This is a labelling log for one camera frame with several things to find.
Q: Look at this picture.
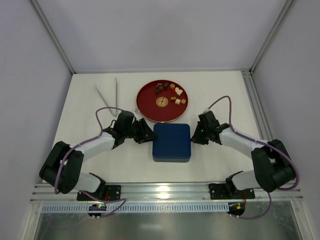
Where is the blue box lid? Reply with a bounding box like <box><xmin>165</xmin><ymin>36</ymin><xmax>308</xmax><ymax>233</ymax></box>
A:
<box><xmin>152</xmin><ymin>123</ymin><xmax>192</xmax><ymax>158</ymax></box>

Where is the blue chocolate box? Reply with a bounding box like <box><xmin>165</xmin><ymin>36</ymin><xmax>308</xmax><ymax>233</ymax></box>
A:
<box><xmin>153</xmin><ymin>157</ymin><xmax>190</xmax><ymax>163</ymax></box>

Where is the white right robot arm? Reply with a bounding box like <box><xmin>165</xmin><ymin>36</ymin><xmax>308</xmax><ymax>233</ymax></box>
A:
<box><xmin>191</xmin><ymin>110</ymin><xmax>299</xmax><ymax>199</ymax></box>

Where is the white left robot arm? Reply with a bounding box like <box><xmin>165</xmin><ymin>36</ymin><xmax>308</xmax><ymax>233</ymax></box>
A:
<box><xmin>39</xmin><ymin>110</ymin><xmax>157</xmax><ymax>198</ymax></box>

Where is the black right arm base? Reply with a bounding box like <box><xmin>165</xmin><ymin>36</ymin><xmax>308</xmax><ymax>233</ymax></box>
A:
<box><xmin>208</xmin><ymin>183</ymin><xmax>256</xmax><ymax>200</ymax></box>

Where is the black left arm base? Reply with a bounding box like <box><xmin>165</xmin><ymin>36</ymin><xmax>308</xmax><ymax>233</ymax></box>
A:
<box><xmin>76</xmin><ymin>184</ymin><xmax>122</xmax><ymax>201</ymax></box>

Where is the cream square chocolate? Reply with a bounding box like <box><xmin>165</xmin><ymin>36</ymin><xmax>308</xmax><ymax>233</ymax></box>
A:
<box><xmin>176</xmin><ymin>89</ymin><xmax>183</xmax><ymax>96</ymax></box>

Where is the round red tray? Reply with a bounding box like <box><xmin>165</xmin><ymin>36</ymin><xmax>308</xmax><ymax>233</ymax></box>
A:
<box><xmin>136</xmin><ymin>79</ymin><xmax>189</xmax><ymax>123</ymax></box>

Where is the right controller board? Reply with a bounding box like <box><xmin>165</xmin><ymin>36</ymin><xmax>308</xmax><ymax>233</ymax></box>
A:
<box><xmin>227</xmin><ymin>202</ymin><xmax>246</xmax><ymax>217</ymax></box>

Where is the controller board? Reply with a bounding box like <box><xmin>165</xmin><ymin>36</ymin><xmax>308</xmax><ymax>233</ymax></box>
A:
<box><xmin>88</xmin><ymin>203</ymin><xmax>107</xmax><ymax>218</ymax></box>
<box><xmin>227</xmin><ymin>202</ymin><xmax>246</xmax><ymax>217</ymax></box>

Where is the left controller board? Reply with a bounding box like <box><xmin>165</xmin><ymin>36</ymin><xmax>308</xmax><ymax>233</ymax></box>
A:
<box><xmin>88</xmin><ymin>203</ymin><xmax>107</xmax><ymax>218</ymax></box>

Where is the aluminium front rail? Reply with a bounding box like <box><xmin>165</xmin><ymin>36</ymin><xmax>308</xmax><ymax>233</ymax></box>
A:
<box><xmin>30</xmin><ymin>181</ymin><xmax>305</xmax><ymax>202</ymax></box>

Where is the aluminium rail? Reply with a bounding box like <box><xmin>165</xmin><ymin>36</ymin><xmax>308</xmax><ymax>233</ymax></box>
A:
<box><xmin>30</xmin><ymin>181</ymin><xmax>305</xmax><ymax>202</ymax></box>
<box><xmin>241</xmin><ymin>69</ymin><xmax>274</xmax><ymax>141</ymax></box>

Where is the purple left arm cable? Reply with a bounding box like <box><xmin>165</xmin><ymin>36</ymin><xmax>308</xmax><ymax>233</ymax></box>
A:
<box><xmin>54</xmin><ymin>106</ymin><xmax>127</xmax><ymax>218</ymax></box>

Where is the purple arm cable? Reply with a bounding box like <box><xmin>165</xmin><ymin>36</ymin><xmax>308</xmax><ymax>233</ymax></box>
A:
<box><xmin>207</xmin><ymin>95</ymin><xmax>301</xmax><ymax>220</ymax></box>
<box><xmin>54</xmin><ymin>106</ymin><xmax>127</xmax><ymax>218</ymax></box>

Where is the aluminium right side rail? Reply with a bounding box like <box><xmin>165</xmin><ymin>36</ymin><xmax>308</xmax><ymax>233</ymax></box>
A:
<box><xmin>241</xmin><ymin>69</ymin><xmax>274</xmax><ymax>141</ymax></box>

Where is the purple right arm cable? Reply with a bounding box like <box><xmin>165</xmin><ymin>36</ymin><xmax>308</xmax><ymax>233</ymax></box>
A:
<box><xmin>207</xmin><ymin>95</ymin><xmax>301</xmax><ymax>220</ymax></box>

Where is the slotted cable duct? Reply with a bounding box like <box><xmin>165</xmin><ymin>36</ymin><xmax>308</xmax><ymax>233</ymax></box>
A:
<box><xmin>41</xmin><ymin>202</ymin><xmax>229</xmax><ymax>214</ymax></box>

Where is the aluminium right frame post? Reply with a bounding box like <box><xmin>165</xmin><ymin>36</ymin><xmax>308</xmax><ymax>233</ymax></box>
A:
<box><xmin>249</xmin><ymin>0</ymin><xmax>297</xmax><ymax>75</ymax></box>

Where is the aluminium frame post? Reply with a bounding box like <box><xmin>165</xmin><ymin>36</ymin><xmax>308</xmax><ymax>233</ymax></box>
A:
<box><xmin>249</xmin><ymin>0</ymin><xmax>297</xmax><ymax>75</ymax></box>
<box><xmin>28</xmin><ymin>0</ymin><xmax>76</xmax><ymax>75</ymax></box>

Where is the aluminium left frame post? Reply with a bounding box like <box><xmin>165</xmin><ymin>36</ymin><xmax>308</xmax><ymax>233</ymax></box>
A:
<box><xmin>28</xmin><ymin>0</ymin><xmax>76</xmax><ymax>75</ymax></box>

